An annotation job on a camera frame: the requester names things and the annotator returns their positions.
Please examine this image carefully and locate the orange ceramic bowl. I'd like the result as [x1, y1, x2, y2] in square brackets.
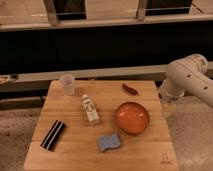
[115, 102, 149, 135]

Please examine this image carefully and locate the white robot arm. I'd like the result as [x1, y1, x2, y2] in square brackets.
[159, 54, 213, 117]

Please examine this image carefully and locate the dried red chili pepper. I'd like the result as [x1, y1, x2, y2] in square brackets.
[122, 83, 138, 95]

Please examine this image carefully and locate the small white bottle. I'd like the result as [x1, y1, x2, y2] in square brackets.
[82, 94, 100, 125]

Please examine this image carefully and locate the clear plastic cup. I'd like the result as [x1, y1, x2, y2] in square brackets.
[59, 74, 75, 95]

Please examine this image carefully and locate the wooden cutting board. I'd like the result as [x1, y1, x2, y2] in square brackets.
[24, 80, 179, 171]

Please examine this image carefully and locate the blue sponge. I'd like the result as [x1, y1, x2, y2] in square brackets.
[98, 133, 121, 152]

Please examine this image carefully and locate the black striped rectangular block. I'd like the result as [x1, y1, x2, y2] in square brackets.
[41, 120, 65, 151]

